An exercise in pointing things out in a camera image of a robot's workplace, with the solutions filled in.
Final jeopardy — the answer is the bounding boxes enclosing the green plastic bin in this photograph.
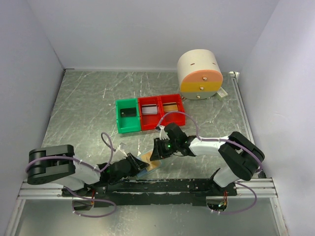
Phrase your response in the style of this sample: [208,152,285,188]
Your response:
[116,98,141,134]

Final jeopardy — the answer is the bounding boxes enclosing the small white tag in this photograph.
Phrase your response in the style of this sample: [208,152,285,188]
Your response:
[217,88,228,99]

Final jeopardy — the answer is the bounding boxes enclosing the middle red plastic bin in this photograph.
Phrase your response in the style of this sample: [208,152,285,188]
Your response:
[138,96,163,131]

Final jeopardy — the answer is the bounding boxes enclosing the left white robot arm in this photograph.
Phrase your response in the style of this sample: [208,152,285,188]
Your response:
[26,145,149,196]

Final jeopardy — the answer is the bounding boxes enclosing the silver aluminium frame rail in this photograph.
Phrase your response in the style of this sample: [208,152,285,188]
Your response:
[236,178,278,198]

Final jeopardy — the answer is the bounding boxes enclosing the mint green card holder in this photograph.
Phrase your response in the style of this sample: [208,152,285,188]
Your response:
[136,150,162,178]

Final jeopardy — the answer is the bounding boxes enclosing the red plastic bin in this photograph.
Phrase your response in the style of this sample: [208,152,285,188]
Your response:
[138,96,163,131]
[160,94,186,126]

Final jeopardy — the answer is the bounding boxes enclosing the beige cylindrical drawer cabinet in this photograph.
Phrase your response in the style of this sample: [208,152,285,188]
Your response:
[177,49,223,100]

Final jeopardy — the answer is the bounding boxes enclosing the black card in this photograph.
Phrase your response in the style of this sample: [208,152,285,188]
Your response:
[120,107,137,118]

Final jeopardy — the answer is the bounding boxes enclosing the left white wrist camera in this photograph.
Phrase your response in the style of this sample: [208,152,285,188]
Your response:
[115,143,127,160]

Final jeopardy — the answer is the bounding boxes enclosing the right red plastic bin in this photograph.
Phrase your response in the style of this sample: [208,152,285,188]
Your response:
[160,94,186,126]

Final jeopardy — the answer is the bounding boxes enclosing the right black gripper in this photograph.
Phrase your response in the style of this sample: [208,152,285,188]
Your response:
[150,137,179,161]

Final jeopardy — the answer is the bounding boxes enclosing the white magnetic stripe card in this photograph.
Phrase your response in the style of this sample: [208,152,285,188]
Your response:
[141,104,158,115]

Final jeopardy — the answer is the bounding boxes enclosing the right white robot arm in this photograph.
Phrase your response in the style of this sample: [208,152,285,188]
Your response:
[150,123,265,196]

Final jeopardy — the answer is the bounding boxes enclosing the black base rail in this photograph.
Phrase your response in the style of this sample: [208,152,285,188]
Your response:
[75,178,237,207]

